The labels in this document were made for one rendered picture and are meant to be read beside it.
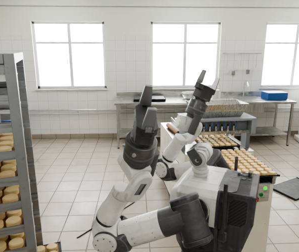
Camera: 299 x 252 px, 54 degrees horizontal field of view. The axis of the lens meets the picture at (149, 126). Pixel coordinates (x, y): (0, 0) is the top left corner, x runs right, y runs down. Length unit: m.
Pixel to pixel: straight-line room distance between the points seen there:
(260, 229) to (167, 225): 1.76
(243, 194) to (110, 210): 0.44
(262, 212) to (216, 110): 1.01
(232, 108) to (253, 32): 3.66
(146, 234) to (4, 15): 5.87
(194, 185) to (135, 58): 5.07
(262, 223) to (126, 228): 1.76
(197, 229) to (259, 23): 5.81
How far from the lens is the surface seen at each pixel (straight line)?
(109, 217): 0.95
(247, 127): 3.10
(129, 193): 0.85
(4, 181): 1.07
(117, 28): 6.00
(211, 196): 1.03
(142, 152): 0.77
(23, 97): 1.42
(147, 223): 0.96
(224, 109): 2.92
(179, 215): 0.93
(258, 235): 2.66
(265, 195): 2.45
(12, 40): 6.43
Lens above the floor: 1.83
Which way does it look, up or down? 15 degrees down
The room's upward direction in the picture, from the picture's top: straight up
